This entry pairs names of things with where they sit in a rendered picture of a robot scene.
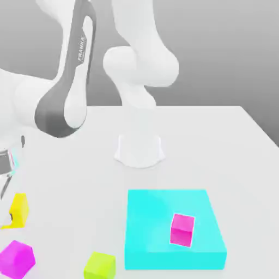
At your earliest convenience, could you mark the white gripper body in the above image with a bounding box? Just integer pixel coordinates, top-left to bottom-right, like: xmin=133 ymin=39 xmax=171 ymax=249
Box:
xmin=0 ymin=173 xmax=17 ymax=213

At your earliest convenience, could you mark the small yellow cube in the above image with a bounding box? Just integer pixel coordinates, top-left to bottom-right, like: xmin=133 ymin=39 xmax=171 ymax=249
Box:
xmin=0 ymin=192 xmax=30 ymax=230

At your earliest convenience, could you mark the small magenta cube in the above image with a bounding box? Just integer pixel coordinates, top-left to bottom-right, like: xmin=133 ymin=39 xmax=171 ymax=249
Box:
xmin=0 ymin=239 xmax=37 ymax=279

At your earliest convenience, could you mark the small lime green cube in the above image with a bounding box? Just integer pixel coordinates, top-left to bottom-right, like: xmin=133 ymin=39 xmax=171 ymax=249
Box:
xmin=83 ymin=251 xmax=117 ymax=279

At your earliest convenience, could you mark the small pink cube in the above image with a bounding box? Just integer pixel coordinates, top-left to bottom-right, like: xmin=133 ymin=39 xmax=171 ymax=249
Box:
xmin=169 ymin=213 xmax=195 ymax=248

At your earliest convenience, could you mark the large cyan box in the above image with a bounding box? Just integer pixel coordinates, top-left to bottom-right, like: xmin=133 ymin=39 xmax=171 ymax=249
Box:
xmin=124 ymin=189 xmax=228 ymax=271

